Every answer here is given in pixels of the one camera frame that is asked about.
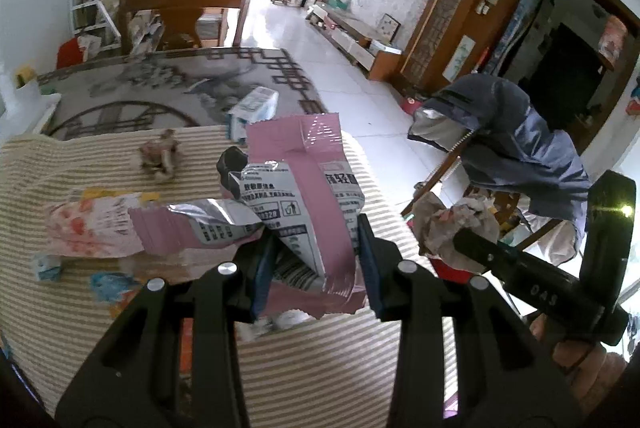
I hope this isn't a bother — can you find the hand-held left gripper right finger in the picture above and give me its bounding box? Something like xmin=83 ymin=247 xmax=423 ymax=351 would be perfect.
xmin=356 ymin=213 xmax=586 ymax=428

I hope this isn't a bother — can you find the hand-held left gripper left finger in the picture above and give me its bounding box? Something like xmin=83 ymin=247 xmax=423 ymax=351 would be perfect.
xmin=55 ymin=233 xmax=281 ymax=428

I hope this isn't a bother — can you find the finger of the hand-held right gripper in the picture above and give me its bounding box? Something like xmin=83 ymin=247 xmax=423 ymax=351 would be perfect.
xmin=451 ymin=227 xmax=606 ymax=314

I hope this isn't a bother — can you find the round plastic bin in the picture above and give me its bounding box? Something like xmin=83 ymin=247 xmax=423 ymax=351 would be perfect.
xmin=427 ymin=255 xmax=473 ymax=285

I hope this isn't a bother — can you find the pink foil snack bag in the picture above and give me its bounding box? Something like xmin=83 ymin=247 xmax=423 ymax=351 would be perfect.
xmin=127 ymin=112 xmax=368 ymax=320

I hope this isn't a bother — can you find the grey paper ball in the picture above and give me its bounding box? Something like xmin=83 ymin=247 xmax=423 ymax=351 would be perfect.
xmin=412 ymin=191 xmax=501 ymax=261

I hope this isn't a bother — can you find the person's right hand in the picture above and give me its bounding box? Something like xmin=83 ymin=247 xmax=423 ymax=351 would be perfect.
xmin=530 ymin=313 xmax=630 ymax=411

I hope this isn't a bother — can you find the wooden chair under jacket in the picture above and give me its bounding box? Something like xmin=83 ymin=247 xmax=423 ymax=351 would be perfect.
xmin=400 ymin=151 xmax=566 ymax=254

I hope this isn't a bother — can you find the crumpled white tissue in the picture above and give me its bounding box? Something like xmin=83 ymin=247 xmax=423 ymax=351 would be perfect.
xmin=235 ymin=308 xmax=313 ymax=344

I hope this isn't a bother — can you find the blue grey jacket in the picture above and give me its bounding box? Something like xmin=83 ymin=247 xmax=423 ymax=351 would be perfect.
xmin=406 ymin=73 xmax=593 ymax=234

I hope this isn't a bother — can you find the crumpled brown white wrapper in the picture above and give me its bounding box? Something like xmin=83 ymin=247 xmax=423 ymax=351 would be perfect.
xmin=138 ymin=129 xmax=182 ymax=183

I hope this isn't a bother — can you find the blue crumpled wrapper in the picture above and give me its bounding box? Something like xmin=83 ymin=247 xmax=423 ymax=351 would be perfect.
xmin=90 ymin=272 xmax=132 ymax=305

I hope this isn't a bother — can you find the blue white tissue pack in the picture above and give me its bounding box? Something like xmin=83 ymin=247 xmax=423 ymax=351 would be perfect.
xmin=227 ymin=86 xmax=280 ymax=143

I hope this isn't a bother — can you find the white red printed packet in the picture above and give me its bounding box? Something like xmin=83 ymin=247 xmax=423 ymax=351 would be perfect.
xmin=44 ymin=189 xmax=162 ymax=259

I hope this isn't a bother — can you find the grey patterned table cover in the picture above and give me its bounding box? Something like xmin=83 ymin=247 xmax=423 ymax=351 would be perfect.
xmin=37 ymin=47 xmax=328 ymax=141

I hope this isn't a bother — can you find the small blue white packet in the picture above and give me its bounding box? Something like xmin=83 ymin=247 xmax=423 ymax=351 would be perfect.
xmin=32 ymin=253 xmax=64 ymax=283

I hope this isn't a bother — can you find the beige striped tablecloth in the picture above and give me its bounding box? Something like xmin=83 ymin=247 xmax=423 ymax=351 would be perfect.
xmin=0 ymin=125 xmax=463 ymax=428

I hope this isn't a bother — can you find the low television cabinet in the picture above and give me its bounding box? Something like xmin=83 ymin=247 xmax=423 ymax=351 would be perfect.
xmin=306 ymin=2 xmax=403 ymax=82

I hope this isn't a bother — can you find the framed picture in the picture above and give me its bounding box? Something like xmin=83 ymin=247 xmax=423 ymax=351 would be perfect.
xmin=376 ymin=14 xmax=402 ymax=43

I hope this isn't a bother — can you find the wooden dining chair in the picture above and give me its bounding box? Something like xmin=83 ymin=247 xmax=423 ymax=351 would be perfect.
xmin=117 ymin=0 xmax=257 ymax=56

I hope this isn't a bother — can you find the white box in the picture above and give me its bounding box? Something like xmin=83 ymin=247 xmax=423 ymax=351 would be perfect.
xmin=0 ymin=81 xmax=62 ymax=139

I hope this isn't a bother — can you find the yellow toy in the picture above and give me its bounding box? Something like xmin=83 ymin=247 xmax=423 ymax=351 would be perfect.
xmin=14 ymin=65 xmax=37 ymax=89

